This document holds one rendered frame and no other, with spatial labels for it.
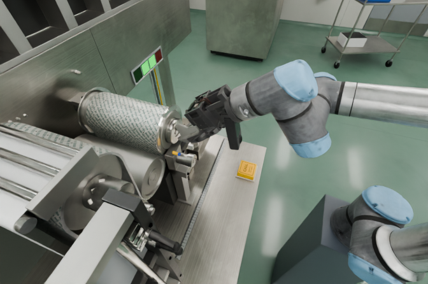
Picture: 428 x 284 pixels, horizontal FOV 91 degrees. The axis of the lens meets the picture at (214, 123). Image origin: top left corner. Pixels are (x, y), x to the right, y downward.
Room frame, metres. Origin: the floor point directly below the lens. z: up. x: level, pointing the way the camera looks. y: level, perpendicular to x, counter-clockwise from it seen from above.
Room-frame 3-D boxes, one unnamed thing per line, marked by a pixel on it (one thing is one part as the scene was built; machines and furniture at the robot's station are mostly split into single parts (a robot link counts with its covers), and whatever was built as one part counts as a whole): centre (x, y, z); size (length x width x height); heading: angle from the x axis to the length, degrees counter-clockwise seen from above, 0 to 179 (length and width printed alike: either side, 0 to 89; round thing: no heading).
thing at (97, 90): (0.50, 0.37, 1.25); 0.15 x 0.01 x 0.15; 161
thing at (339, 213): (0.26, -0.50, 0.95); 0.15 x 0.15 x 0.10
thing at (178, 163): (0.37, 0.10, 1.05); 0.06 x 0.05 x 0.31; 71
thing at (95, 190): (0.18, 0.19, 1.33); 0.06 x 0.06 x 0.06; 71
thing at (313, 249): (0.26, -0.50, 0.45); 0.20 x 0.20 x 0.90; 66
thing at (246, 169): (0.50, -0.14, 0.91); 0.07 x 0.07 x 0.02; 71
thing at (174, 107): (0.42, 0.13, 1.25); 0.15 x 0.01 x 0.15; 161
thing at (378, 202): (0.25, -0.49, 1.07); 0.13 x 0.12 x 0.14; 149
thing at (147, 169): (0.35, 0.29, 1.17); 0.26 x 0.12 x 0.12; 71
